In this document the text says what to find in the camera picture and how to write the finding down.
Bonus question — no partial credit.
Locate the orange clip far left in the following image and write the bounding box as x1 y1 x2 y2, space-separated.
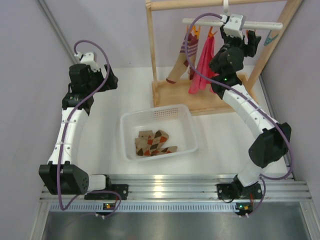
190 25 201 39

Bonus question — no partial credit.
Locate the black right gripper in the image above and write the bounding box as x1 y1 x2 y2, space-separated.
208 25 262 69

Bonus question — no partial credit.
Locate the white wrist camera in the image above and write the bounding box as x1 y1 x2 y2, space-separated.
220 13 246 40
74 51 101 73

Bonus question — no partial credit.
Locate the aluminium frame post right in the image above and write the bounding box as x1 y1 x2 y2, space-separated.
258 74 297 181

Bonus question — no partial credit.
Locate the aluminium frame post left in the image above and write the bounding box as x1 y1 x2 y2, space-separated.
35 0 78 64

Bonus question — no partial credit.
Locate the beige maroon striped sock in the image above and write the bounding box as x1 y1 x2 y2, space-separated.
166 42 188 84

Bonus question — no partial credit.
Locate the aluminium frame post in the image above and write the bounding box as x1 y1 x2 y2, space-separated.
35 0 78 64
258 74 297 181

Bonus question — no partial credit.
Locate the orange clip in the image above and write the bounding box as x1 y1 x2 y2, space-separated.
190 25 201 39
207 26 218 38

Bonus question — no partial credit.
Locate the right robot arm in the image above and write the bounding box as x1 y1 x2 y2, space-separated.
209 29 292 202

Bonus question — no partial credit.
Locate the argyle beige orange sock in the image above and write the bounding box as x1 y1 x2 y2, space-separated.
135 129 178 157

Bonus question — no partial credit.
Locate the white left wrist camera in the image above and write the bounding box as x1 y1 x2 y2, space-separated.
74 51 101 73

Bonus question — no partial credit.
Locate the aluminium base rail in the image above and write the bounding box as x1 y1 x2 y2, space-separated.
38 173 313 218

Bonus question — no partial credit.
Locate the pink sock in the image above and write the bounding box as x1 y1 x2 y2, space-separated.
188 36 215 95
206 61 220 79

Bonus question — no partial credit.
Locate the white plastic basket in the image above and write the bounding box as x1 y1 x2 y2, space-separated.
120 104 199 163

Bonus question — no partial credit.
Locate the teal clip far right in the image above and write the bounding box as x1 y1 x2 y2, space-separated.
263 30 279 47

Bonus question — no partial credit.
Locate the wooden drying rack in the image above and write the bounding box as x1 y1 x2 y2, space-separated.
145 0 302 115

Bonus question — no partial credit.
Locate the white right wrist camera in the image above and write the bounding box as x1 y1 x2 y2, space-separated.
220 13 246 40

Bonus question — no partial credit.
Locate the orange clip middle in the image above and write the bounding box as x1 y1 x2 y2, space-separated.
207 26 218 38

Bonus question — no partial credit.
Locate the white clip hanger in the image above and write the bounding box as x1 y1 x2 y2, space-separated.
182 0 283 31

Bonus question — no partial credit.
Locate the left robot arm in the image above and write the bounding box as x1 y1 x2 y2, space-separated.
38 63 119 200

